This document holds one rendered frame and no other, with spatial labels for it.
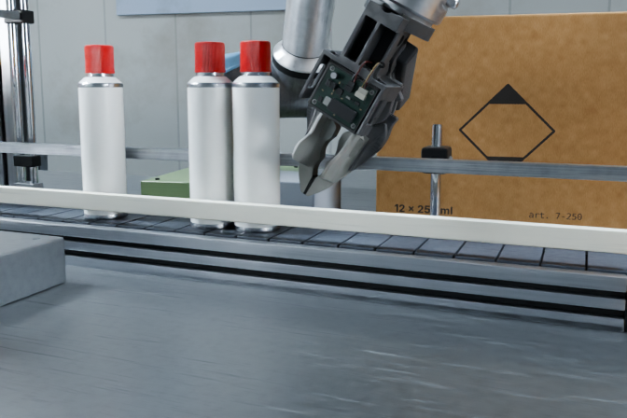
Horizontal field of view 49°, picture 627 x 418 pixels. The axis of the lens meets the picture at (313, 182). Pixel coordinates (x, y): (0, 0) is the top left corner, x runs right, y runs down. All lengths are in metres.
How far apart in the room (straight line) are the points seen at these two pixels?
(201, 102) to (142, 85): 2.89
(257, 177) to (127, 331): 0.22
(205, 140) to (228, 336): 0.25
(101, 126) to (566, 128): 0.54
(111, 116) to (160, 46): 2.76
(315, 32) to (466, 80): 0.44
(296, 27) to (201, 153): 0.51
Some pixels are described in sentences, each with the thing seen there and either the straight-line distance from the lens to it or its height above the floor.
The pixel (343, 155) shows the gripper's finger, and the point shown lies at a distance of 0.68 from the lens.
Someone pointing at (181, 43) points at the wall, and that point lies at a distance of 3.53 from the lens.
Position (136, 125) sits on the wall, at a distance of 3.66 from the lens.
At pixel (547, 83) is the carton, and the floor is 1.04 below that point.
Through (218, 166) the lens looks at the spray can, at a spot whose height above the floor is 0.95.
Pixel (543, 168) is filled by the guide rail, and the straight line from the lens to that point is 0.70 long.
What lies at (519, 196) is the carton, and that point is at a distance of 0.85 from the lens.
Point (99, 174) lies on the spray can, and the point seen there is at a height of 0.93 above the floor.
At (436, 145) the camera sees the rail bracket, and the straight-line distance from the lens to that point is 0.77.
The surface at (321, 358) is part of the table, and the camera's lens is 0.54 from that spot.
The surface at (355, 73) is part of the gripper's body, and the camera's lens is 0.63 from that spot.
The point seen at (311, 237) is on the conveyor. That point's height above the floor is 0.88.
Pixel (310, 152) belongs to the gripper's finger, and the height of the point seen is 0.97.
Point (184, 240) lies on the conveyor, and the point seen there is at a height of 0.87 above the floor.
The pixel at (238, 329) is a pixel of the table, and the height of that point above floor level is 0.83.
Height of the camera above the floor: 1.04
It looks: 8 degrees down
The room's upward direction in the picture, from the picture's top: straight up
